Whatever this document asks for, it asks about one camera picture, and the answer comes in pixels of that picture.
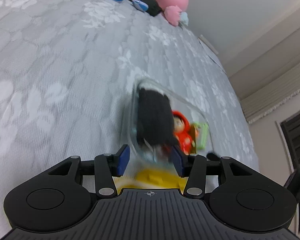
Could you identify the grey quilted mattress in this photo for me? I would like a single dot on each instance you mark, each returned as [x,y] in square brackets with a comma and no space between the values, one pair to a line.
[52,67]

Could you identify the black plush toy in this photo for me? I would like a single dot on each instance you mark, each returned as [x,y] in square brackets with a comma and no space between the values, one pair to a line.
[155,117]

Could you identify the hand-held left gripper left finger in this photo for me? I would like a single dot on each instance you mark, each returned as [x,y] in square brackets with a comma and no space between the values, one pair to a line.
[122,160]

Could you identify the yellow container lid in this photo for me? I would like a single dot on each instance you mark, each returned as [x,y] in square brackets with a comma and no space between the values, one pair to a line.
[155,178]

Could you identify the black slatted chair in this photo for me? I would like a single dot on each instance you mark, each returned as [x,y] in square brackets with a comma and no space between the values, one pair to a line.
[297,135]

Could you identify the colourful printed card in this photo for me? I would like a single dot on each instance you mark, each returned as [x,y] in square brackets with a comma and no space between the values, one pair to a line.
[196,133]

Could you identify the divided glass container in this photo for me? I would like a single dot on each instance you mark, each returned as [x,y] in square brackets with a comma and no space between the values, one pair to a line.
[130,120]

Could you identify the beige curtain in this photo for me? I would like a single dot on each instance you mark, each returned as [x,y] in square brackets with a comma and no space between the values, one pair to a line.
[277,97]

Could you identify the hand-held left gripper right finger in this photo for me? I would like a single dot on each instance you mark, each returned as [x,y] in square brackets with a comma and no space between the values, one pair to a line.
[177,162]

